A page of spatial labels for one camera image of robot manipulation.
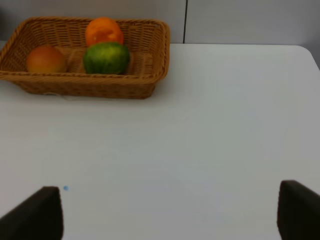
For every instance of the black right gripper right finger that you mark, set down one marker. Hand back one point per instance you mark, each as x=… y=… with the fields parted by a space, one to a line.
x=298 y=212

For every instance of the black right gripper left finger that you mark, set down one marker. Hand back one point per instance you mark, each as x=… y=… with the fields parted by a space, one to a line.
x=39 y=217

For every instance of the red yellow peach fruit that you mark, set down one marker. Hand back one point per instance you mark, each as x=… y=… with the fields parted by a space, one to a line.
x=46 y=59

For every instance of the orange tangerine fruit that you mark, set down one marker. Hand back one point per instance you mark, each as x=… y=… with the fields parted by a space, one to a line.
x=103 y=29

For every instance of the light orange wicker basket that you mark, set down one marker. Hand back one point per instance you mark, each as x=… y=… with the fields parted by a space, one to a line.
x=148 y=41

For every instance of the green lime fruit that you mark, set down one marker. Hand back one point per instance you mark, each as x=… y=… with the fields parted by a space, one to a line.
x=106 y=58

